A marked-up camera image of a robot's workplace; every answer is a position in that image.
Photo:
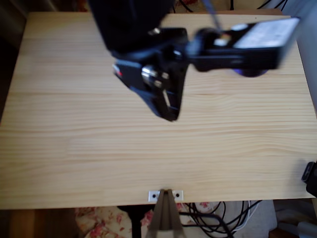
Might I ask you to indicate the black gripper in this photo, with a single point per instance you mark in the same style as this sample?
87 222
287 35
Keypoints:
148 82

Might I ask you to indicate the purple plastic bowl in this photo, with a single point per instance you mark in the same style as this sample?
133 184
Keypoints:
250 74

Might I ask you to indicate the black stand pole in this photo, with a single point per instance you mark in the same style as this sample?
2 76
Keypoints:
135 220

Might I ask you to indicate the floral fabric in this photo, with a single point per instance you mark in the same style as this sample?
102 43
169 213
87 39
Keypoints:
99 223

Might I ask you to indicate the white fabric cushion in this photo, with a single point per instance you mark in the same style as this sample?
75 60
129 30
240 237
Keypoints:
262 218

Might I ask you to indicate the white metal bracket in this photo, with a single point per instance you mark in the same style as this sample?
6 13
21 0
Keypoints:
151 196

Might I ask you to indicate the grey camera stand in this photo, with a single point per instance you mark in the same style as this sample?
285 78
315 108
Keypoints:
164 218

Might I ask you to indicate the black camera at table edge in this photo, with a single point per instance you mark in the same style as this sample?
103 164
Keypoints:
310 178

